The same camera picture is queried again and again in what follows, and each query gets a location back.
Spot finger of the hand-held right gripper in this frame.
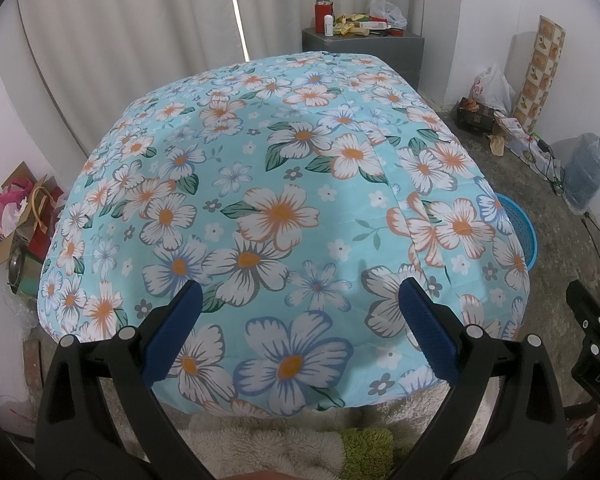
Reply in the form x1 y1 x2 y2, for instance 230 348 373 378
566 280 600 331

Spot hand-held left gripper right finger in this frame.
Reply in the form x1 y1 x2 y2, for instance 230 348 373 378
399 276 568 480

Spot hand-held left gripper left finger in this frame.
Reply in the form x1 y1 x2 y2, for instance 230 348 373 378
35 279 204 480

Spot blue plastic wastebasket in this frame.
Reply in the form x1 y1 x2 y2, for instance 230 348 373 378
492 192 538 272

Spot blue water jug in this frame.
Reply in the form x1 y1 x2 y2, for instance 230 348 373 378
562 127 600 216

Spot green shaggy mat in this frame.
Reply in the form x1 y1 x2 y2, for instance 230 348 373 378
340 427 396 476

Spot red brick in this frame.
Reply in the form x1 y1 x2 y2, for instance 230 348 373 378
22 339 48 391

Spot white shaggy rug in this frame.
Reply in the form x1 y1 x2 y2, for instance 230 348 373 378
177 382 481 480

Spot metal tin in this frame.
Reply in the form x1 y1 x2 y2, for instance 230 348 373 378
7 247 43 301

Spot white printed carton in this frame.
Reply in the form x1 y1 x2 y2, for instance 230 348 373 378
495 116 563 173

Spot brown cardboard box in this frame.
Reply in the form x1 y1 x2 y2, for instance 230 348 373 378
0 161 48 271

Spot floral blue blanket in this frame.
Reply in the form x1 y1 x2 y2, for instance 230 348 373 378
39 52 531 418

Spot pink tissue paper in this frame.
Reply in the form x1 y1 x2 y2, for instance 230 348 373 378
0 175 48 221

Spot dark cardboard box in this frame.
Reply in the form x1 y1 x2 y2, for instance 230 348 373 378
455 97 496 135

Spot white printed plastic bag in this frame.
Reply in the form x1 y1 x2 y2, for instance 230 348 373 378
470 63 516 116

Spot tile-patterned board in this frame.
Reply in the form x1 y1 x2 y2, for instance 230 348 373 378
511 15 567 128

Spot grey cabinet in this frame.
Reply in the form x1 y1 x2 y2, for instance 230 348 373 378
301 27 426 93

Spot white curtain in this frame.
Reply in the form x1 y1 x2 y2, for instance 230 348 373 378
0 0 463 161

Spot red thermos flask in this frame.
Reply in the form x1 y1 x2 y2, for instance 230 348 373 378
314 0 333 35

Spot black cables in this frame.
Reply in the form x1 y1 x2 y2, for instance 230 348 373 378
527 135 566 196

